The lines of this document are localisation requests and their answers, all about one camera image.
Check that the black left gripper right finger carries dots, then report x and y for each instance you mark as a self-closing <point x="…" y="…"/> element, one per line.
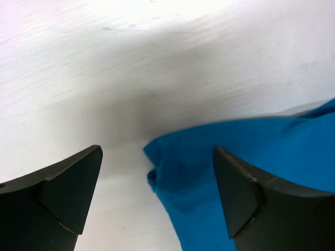
<point x="265" y="212"/>

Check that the blue t-shirt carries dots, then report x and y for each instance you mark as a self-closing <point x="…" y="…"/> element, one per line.
<point x="299" y="149"/>

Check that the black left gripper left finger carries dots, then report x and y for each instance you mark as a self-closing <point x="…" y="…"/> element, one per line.
<point x="47" y="209"/>

